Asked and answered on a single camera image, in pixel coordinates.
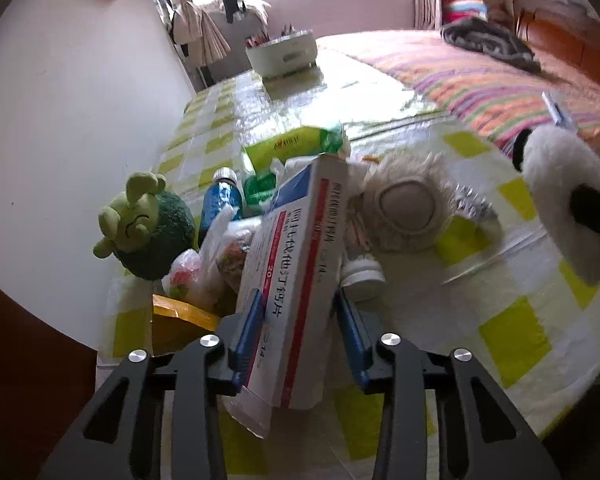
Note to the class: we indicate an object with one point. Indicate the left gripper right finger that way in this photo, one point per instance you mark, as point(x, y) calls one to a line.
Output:
point(481, 434)

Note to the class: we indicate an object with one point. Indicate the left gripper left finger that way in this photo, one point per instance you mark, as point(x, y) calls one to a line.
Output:
point(118, 433)

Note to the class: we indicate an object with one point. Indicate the white plastic bag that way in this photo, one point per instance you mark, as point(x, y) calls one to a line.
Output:
point(210, 278)

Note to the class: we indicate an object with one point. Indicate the green broccoli plush toy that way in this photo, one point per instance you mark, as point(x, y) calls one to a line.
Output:
point(145, 227)

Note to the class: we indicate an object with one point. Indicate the white red medicine box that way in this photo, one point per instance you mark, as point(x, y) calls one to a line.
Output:
point(291, 274)

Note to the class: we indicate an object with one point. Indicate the blue bottle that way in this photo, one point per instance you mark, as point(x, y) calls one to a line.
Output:
point(222, 191)

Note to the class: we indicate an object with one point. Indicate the silver blister pack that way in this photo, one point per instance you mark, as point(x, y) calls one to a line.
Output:
point(473, 206)

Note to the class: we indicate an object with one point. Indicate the green tissue pack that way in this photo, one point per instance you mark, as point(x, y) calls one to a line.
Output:
point(297, 142)

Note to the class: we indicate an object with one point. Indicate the white pill bottle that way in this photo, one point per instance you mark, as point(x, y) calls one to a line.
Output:
point(361, 275)

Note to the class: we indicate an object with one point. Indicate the yellow orange packet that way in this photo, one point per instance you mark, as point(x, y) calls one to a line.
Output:
point(175, 324)

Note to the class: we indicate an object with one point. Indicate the bed with striped sheet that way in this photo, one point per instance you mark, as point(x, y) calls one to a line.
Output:
point(494, 99)

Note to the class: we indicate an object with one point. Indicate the light blue folded case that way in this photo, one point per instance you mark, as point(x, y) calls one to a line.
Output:
point(559, 112)

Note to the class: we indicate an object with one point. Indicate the white storage basket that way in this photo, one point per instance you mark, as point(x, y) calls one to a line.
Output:
point(283, 55)

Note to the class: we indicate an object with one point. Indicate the white air cooler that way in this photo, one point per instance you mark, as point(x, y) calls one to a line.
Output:
point(235, 34)

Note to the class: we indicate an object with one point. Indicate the dark grey blanket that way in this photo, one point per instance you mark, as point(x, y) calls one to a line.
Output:
point(475, 35)

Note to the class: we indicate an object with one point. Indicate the wooden headboard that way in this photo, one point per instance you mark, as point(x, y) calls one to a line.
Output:
point(562, 28)

